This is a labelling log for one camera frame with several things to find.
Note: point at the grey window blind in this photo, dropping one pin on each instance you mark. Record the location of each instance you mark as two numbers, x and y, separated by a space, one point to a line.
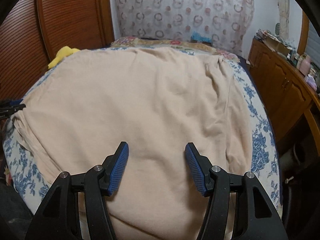
313 45

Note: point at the wooden sideboard cabinet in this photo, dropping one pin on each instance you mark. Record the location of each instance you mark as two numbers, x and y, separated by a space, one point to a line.
286 95

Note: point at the box with blue cloth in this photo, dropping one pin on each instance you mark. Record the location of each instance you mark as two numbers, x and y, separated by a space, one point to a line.
196 37

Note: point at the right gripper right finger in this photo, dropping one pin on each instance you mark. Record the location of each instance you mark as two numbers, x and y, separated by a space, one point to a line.
255 215

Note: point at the patterned circle headboard curtain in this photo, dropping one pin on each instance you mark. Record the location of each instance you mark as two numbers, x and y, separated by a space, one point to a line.
224 21

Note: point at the yellow Pikachu plush toy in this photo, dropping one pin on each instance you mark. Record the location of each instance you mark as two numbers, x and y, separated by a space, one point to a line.
61 54

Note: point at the lilac small pouch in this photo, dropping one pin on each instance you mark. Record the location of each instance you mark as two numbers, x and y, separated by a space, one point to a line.
311 82

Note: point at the wooden slatted wardrobe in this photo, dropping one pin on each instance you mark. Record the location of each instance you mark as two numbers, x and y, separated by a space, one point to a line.
32 32

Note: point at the blue floral white blanket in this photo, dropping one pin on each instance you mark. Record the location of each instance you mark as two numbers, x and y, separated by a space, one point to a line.
260 134

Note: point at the pink bottle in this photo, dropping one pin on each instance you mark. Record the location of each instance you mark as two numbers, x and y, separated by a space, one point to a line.
305 65

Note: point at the colourful floral bed cover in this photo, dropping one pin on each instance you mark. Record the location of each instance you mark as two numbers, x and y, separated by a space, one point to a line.
130 41

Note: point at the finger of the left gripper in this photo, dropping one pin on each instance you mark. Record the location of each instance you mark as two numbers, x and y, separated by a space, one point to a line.
6 112
10 102

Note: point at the cardboard box with papers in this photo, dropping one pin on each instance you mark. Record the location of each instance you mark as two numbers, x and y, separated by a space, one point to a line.
275 43

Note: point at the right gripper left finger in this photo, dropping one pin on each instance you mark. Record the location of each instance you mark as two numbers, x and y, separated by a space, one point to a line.
57 217

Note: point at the beige printed t-shirt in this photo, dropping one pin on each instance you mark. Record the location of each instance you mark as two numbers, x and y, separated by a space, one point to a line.
130 129

